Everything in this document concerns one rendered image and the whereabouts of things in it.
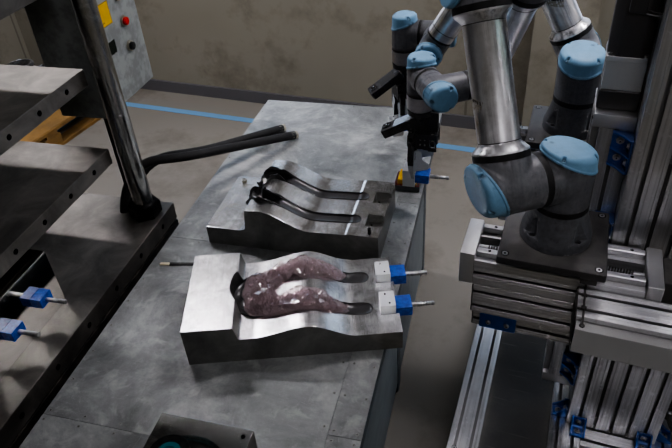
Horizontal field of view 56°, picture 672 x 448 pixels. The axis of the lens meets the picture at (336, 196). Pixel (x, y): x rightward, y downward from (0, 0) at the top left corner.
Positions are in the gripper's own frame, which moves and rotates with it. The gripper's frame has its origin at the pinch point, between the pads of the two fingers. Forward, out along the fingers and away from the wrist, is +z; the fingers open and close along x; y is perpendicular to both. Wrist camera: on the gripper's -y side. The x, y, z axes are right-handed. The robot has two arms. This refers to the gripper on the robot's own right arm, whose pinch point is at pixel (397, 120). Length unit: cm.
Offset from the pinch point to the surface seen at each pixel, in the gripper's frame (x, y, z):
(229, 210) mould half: -22, -58, 8
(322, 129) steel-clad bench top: 26.5, -20.9, 14.2
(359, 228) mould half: -45, -24, 5
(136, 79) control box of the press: 24, -81, -17
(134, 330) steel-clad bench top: -57, -86, 14
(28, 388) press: -67, -110, 16
